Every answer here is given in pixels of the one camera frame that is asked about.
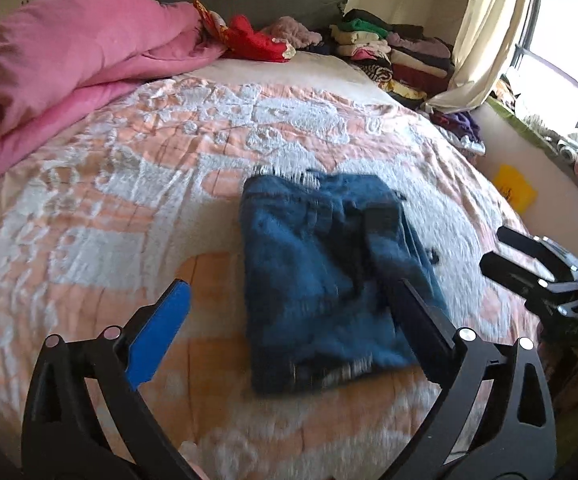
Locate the blue denim pants lace hem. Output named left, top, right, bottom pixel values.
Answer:
left=240, top=171, right=449, bottom=396

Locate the yellow sticky paper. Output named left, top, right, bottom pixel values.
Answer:
left=493, top=164, right=538, bottom=214

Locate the purple clothes pile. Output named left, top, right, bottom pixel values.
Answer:
left=430, top=112, right=486, bottom=156

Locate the stack of folded clothes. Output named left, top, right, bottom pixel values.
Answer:
left=330, top=9, right=454, bottom=110

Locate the cream curtain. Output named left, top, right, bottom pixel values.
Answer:
left=428, top=0, right=529, bottom=113

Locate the pink quilt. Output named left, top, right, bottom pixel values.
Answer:
left=0, top=0, right=225, bottom=177

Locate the red floral pillow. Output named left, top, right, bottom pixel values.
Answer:
left=193, top=0, right=295, bottom=63

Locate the mauve crumpled garment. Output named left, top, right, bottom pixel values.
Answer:
left=262, top=16, right=323, bottom=50

